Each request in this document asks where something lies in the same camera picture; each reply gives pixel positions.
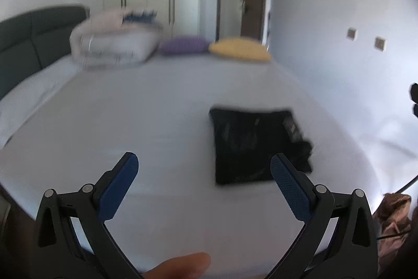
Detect folded beige white duvet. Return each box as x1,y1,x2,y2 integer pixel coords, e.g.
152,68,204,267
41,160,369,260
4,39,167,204
69,8,163,68

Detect bed with white sheet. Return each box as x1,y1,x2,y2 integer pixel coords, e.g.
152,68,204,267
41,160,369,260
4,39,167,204
1,55,380,278

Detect wall socket near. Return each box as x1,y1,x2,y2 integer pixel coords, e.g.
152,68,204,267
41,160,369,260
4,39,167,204
375,37,386,52

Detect wall socket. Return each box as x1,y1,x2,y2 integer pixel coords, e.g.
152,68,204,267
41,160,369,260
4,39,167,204
346,28,358,41
375,37,386,52

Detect brown crumpled cloth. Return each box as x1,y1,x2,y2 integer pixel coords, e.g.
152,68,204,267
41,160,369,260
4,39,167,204
373,193,417,273

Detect person's hand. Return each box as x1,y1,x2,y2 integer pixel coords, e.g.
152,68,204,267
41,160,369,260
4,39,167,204
142,252,211,279

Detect black jeans pants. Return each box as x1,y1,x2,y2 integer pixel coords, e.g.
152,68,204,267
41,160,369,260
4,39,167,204
209,107,313,185

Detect purple pillow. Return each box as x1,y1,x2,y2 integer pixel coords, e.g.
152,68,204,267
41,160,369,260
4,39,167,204
159,36,210,55

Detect folded blue denim garment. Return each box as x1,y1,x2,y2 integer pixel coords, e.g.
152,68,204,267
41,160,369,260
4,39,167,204
123,10,157,23

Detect yellow pillow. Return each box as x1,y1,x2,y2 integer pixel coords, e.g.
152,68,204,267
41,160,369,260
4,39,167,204
209,37,272,62

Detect dark green padded headboard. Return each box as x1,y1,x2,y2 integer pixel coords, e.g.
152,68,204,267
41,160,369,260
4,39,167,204
1,4,90,97

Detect wall socket far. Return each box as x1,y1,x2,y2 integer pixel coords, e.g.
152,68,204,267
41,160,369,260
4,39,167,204
346,28,358,41

